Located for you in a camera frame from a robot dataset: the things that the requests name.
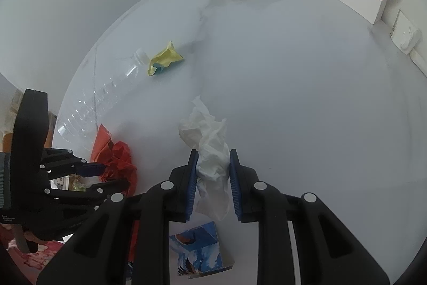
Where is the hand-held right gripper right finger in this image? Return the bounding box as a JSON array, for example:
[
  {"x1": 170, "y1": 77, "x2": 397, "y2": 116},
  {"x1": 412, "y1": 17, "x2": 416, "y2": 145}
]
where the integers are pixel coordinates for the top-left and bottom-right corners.
[{"x1": 230, "y1": 149, "x2": 391, "y2": 285}]

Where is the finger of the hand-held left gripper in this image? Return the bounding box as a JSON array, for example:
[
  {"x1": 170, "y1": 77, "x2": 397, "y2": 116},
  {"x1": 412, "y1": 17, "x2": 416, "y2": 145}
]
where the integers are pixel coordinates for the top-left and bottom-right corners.
[
  {"x1": 40, "y1": 149, "x2": 106, "y2": 179},
  {"x1": 44, "y1": 179, "x2": 131, "y2": 206}
]

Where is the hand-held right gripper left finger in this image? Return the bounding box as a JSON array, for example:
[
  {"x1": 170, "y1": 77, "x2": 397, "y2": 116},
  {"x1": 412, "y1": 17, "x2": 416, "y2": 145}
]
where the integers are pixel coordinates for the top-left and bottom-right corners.
[{"x1": 36, "y1": 149, "x2": 201, "y2": 285}]

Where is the red paper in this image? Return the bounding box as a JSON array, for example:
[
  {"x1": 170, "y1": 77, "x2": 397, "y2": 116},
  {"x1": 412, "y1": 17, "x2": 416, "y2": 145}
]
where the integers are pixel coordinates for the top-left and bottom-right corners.
[{"x1": 89, "y1": 124, "x2": 138, "y2": 196}]

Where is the white tissue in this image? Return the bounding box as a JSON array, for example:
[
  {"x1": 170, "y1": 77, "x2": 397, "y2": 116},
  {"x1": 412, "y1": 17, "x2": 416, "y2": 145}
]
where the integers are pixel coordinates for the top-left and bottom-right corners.
[{"x1": 178, "y1": 96, "x2": 231, "y2": 221}]

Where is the blue printed paper box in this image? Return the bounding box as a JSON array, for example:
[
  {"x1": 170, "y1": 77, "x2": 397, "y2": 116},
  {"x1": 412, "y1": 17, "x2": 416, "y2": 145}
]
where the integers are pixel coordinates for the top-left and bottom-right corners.
[{"x1": 168, "y1": 221, "x2": 235, "y2": 279}]

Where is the clear plastic bottle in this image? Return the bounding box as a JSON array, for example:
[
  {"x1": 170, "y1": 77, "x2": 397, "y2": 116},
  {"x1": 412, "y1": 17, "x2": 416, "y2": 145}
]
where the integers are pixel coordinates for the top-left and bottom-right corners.
[{"x1": 56, "y1": 49, "x2": 149, "y2": 152}]

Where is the yellow paper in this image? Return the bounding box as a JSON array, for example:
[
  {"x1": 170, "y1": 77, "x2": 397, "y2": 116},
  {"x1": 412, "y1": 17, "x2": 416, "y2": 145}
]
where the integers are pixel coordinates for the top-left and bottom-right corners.
[{"x1": 147, "y1": 41, "x2": 185, "y2": 77}]

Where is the red floral clothing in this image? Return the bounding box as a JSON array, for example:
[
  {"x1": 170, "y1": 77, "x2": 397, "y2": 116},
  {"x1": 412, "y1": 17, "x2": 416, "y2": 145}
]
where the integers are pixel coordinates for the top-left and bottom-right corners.
[{"x1": 0, "y1": 225, "x2": 69, "y2": 285}]

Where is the white cable duct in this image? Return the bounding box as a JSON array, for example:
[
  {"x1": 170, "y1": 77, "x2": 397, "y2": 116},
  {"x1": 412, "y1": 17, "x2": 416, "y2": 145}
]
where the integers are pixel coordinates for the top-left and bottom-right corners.
[{"x1": 410, "y1": 49, "x2": 427, "y2": 76}]

